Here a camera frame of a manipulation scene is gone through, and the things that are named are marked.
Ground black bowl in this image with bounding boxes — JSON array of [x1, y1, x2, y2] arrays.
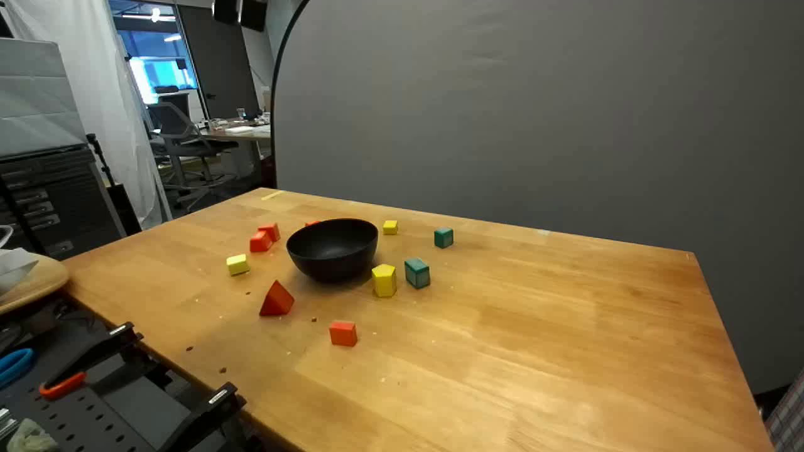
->
[[287, 218, 379, 284]]

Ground red cube block front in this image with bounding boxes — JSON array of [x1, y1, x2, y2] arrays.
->
[[329, 322, 360, 347]]

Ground blue scissors handle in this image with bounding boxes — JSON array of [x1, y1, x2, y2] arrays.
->
[[0, 347, 35, 389]]

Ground orange handled clamp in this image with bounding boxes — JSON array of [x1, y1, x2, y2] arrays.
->
[[38, 371, 86, 401]]

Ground yellow pentagon block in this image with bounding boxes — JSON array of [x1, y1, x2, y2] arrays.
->
[[371, 264, 396, 300]]

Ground black equipment rack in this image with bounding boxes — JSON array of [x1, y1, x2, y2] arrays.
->
[[0, 146, 123, 259]]

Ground yellow-green cube block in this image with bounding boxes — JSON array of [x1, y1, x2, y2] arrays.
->
[[227, 254, 249, 276]]

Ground grey backdrop screen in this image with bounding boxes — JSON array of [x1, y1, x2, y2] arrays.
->
[[272, 0, 804, 389]]

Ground round wooden side table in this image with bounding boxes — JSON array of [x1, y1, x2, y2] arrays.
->
[[0, 254, 71, 315]]

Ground small yellow cube far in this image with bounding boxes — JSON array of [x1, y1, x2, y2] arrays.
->
[[383, 222, 400, 235]]

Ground black pegboard cart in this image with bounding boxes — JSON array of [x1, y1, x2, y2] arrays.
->
[[0, 303, 259, 452]]

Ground teal cube block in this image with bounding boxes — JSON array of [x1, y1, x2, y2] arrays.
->
[[404, 259, 430, 288], [435, 225, 455, 248]]

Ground red triangular prism block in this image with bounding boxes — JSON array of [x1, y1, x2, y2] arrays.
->
[[259, 281, 293, 317]]

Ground black clamp bar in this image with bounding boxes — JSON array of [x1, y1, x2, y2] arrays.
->
[[158, 381, 244, 452]]

